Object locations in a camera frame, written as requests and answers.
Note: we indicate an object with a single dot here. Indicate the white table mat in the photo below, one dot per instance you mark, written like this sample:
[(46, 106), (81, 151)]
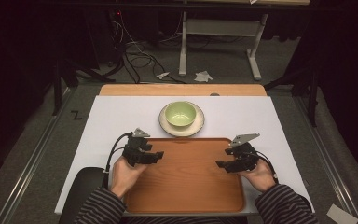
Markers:
[(105, 124)]

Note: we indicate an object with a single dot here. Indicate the white metal desk frame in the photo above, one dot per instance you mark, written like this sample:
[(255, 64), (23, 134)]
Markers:
[(220, 28)]

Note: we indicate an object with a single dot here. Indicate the green bowl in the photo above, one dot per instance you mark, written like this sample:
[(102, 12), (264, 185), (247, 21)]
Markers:
[(180, 113)]

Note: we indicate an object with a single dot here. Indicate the cream plate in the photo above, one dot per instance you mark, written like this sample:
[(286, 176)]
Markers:
[(199, 124)]

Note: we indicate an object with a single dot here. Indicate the person's left hand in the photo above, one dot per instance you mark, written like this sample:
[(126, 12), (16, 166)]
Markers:
[(126, 177)]

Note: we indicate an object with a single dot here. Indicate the white paper sheet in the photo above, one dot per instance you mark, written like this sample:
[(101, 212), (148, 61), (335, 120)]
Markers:
[(341, 215)]

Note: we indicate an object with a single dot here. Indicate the black stand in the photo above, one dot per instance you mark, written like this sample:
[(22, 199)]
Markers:
[(59, 84), (312, 90)]

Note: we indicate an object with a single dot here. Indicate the small white paper scrap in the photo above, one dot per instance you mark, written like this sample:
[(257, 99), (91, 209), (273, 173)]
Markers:
[(162, 75)]

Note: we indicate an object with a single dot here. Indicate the metal floor rail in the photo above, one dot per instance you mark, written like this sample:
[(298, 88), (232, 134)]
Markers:
[(34, 155), (326, 155)]

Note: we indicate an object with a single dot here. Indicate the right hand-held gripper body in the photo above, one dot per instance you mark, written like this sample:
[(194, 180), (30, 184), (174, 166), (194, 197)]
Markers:
[(244, 154)]

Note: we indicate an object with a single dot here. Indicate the wooden table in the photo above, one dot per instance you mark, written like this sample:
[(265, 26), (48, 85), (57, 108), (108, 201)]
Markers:
[(183, 89)]

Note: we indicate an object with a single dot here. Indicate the black chair back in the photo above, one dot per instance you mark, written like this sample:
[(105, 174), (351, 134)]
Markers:
[(84, 186)]

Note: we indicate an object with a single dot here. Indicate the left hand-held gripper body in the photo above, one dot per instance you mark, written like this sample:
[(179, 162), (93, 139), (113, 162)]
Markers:
[(136, 146)]

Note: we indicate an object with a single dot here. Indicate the wooden tray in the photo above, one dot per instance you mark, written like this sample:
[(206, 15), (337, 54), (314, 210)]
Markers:
[(186, 183)]

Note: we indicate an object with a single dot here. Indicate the crumpled white paper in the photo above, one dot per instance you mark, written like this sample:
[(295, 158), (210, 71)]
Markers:
[(203, 76)]

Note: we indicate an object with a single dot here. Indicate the person's right hand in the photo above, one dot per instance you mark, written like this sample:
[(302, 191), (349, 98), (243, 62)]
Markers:
[(261, 177)]

